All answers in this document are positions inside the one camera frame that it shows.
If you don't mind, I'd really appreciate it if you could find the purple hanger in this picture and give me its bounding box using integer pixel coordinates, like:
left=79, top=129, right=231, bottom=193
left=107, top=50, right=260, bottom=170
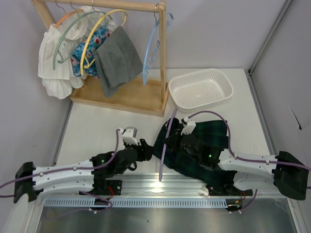
left=159, top=108, right=178, bottom=183

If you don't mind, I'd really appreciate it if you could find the dark green plaid garment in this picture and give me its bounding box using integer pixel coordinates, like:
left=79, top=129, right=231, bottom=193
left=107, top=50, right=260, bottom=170
left=152, top=117, right=230, bottom=187

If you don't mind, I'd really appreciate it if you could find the grey pleated skirt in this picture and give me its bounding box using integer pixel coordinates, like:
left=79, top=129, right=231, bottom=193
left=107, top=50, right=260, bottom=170
left=94, top=26, right=143, bottom=98

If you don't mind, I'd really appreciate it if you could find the yellow hanger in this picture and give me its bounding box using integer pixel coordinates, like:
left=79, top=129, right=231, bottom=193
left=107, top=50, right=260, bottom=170
left=80, top=9, right=128, bottom=76

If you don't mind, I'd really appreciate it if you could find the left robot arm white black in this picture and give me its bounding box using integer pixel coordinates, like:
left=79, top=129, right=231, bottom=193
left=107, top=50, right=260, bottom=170
left=13, top=139, right=153, bottom=203

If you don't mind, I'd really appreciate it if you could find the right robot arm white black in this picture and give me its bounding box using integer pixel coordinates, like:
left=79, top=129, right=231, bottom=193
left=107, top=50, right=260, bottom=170
left=164, top=130, right=310, bottom=200

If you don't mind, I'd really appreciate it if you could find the light blue hanger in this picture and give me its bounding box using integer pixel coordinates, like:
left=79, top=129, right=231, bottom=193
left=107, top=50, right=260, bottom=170
left=142, top=3, right=160, bottom=85

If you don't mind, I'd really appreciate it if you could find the green hanger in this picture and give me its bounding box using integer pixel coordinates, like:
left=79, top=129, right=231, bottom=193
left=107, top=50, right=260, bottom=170
left=52, top=5, right=107, bottom=70

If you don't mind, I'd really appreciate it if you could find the orange hanger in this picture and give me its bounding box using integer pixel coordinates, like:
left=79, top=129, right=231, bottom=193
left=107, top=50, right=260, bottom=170
left=54, top=1, right=83, bottom=28

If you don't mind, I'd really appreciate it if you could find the white perforated plastic basket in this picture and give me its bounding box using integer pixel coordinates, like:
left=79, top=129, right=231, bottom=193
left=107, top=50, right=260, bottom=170
left=168, top=68, right=234, bottom=113

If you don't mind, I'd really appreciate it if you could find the wooden clothes rack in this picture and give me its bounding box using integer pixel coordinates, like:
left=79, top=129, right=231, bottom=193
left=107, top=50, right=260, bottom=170
left=33, top=0, right=168, bottom=117

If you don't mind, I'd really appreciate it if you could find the white pleated garment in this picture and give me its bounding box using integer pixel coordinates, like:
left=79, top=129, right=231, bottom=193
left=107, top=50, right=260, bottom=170
left=38, top=6, right=104, bottom=99

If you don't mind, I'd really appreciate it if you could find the blue floral garment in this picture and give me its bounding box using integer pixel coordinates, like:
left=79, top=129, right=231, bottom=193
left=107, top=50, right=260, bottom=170
left=70, top=25, right=110, bottom=77

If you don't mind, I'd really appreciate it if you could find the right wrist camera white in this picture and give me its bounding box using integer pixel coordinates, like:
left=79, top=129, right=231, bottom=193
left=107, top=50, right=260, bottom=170
left=181, top=117, right=196, bottom=135

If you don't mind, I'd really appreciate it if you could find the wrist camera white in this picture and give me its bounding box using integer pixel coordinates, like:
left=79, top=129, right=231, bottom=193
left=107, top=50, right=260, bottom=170
left=181, top=117, right=196, bottom=135
left=118, top=126, right=138, bottom=146

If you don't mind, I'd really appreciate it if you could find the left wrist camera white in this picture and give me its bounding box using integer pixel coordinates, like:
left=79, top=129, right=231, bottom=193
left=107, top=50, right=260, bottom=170
left=118, top=126, right=138, bottom=146

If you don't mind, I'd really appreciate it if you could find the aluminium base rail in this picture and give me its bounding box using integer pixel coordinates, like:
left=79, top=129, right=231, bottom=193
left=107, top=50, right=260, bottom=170
left=34, top=172, right=299, bottom=199

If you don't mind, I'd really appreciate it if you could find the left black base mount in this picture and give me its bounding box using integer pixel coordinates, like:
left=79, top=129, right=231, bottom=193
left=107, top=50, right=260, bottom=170
left=88, top=180, right=122, bottom=196

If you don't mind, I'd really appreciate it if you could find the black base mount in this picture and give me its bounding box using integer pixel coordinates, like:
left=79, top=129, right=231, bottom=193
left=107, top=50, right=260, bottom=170
left=88, top=180, right=122, bottom=196
left=206, top=185, right=253, bottom=196

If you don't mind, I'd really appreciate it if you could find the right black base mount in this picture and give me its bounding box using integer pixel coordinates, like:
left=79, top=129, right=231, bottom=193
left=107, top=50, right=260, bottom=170
left=206, top=185, right=253, bottom=196

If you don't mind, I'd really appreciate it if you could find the white slotted cable duct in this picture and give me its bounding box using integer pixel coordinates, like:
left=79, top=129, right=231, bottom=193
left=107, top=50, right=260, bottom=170
left=44, top=197, right=227, bottom=208

